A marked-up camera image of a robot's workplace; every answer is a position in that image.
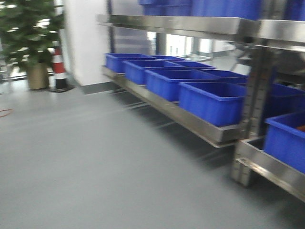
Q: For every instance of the blue bin row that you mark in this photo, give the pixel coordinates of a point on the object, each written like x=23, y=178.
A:
x=220, y=104
x=135, y=70
x=166, y=83
x=114, y=61

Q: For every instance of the blue bin farthest front row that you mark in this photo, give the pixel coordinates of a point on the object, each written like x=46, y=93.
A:
x=114, y=61

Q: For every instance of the blue bin nearest front row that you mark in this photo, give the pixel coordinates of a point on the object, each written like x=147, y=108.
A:
x=220, y=104

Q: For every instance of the stainless steel shelf rack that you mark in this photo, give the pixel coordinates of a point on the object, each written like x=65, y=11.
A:
x=268, y=38

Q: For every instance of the blue bin right rack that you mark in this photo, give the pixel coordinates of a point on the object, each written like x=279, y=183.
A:
x=285, y=141

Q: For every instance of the red white traffic cone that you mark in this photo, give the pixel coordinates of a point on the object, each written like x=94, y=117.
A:
x=61, y=80

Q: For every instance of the green potted plant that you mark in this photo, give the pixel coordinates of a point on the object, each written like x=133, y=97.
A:
x=28, y=31

